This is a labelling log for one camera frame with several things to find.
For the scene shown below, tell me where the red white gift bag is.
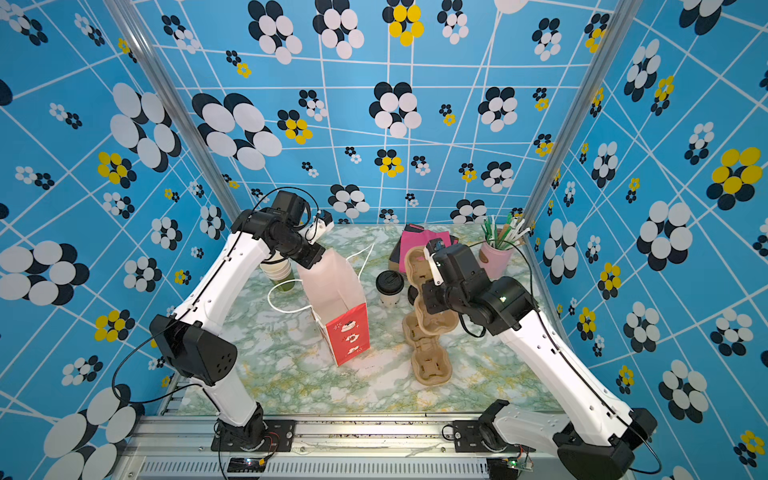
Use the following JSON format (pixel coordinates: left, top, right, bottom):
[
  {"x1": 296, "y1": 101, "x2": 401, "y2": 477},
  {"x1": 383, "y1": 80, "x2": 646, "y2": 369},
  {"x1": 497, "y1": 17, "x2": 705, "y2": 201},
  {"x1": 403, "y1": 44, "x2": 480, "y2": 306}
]
[{"x1": 297, "y1": 249, "x2": 370, "y2": 366}]

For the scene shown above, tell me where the black coffee cup lid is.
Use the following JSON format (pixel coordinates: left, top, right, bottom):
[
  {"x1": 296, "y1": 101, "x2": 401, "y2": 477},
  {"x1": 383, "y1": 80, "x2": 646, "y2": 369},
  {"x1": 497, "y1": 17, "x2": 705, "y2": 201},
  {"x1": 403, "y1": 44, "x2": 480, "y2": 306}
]
[{"x1": 375, "y1": 270, "x2": 405, "y2": 296}]

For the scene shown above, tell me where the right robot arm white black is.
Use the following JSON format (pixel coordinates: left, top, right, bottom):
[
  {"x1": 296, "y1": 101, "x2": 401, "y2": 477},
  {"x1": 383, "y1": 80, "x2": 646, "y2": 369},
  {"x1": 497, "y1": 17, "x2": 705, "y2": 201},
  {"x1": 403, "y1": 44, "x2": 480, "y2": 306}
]
[{"x1": 422, "y1": 240, "x2": 658, "y2": 479}]

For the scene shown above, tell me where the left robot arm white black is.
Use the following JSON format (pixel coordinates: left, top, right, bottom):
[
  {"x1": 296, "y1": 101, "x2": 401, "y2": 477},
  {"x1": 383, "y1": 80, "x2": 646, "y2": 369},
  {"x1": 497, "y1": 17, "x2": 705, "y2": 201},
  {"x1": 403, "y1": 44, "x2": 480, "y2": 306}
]
[{"x1": 150, "y1": 186, "x2": 332, "y2": 449}]

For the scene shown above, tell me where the green white paper cup stack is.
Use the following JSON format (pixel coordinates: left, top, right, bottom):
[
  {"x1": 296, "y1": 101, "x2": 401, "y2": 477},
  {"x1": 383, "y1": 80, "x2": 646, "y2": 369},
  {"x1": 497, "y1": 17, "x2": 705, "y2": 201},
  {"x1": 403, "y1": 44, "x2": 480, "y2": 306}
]
[{"x1": 260, "y1": 258, "x2": 295, "y2": 291}]

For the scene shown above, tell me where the pink straw holder cup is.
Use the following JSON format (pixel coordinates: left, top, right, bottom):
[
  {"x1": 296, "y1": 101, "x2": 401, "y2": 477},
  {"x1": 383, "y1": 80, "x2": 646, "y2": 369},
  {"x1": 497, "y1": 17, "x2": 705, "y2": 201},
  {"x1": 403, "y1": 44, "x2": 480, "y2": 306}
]
[{"x1": 478, "y1": 242, "x2": 512, "y2": 280}]

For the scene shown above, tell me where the pink napkin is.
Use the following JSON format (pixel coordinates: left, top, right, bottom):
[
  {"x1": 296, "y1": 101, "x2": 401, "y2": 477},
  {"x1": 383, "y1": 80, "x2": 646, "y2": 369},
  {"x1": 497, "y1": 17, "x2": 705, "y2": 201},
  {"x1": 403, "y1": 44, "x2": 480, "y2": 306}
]
[{"x1": 398, "y1": 230, "x2": 455, "y2": 273}]

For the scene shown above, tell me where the brown cardboard cup carrier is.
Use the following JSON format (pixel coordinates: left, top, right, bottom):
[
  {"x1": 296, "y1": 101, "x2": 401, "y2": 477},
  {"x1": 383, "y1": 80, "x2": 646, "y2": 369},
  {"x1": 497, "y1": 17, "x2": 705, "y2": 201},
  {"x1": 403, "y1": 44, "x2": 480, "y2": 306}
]
[{"x1": 402, "y1": 312, "x2": 453, "y2": 386}]

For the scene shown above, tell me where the white green straws bundle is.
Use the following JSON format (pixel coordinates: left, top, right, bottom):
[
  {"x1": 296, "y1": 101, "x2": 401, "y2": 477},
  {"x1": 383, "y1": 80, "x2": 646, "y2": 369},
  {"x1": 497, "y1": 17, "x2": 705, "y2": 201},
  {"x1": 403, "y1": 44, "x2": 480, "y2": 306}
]
[{"x1": 481, "y1": 214, "x2": 531, "y2": 250}]

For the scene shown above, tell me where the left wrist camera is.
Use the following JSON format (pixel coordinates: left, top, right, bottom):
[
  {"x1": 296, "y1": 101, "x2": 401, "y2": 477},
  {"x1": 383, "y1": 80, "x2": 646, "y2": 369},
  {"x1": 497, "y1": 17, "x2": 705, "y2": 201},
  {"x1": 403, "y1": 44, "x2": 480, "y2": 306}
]
[{"x1": 303, "y1": 210, "x2": 335, "y2": 243}]

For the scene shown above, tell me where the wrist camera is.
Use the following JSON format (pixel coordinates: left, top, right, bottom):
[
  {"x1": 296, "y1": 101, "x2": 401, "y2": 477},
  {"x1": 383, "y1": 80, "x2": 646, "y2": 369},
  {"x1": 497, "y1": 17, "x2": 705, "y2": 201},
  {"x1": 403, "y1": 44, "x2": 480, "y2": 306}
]
[
  {"x1": 424, "y1": 238, "x2": 445, "y2": 286},
  {"x1": 303, "y1": 210, "x2": 335, "y2": 243}
]

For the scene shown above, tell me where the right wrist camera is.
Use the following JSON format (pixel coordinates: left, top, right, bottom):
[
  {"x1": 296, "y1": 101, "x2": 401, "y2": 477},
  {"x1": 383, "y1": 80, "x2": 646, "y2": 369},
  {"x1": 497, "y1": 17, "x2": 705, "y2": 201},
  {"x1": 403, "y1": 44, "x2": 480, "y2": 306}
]
[{"x1": 424, "y1": 238, "x2": 445, "y2": 286}]

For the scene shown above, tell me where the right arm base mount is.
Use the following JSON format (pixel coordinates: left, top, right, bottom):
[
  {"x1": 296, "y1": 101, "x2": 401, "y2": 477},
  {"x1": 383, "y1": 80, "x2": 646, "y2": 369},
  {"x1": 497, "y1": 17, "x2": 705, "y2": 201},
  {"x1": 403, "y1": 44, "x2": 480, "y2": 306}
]
[{"x1": 443, "y1": 420, "x2": 530, "y2": 456}]

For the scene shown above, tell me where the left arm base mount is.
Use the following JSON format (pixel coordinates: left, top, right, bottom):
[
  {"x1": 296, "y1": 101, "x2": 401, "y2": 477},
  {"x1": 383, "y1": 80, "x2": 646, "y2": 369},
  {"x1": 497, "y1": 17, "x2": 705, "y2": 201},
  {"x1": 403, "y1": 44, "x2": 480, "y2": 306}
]
[{"x1": 210, "y1": 419, "x2": 297, "y2": 453}]

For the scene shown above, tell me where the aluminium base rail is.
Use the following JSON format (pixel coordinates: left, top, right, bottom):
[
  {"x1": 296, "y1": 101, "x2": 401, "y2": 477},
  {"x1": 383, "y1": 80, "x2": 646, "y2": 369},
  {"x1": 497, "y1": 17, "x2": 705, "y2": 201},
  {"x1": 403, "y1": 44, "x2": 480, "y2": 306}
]
[{"x1": 113, "y1": 413, "x2": 571, "y2": 479}]

